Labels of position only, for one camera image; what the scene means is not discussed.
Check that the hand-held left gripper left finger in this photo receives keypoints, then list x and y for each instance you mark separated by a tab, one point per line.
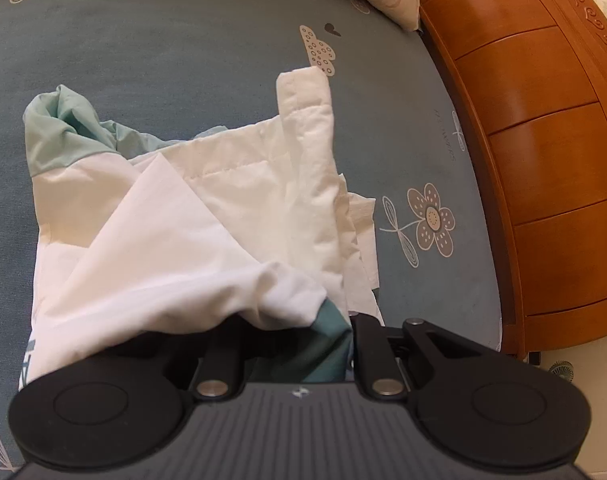
223	360

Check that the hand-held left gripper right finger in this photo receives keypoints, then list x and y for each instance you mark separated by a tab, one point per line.
366	342

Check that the white and green hooded jacket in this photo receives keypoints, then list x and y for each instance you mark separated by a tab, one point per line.
158	260

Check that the wooden bed headboard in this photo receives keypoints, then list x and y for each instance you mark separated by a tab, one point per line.
548	160

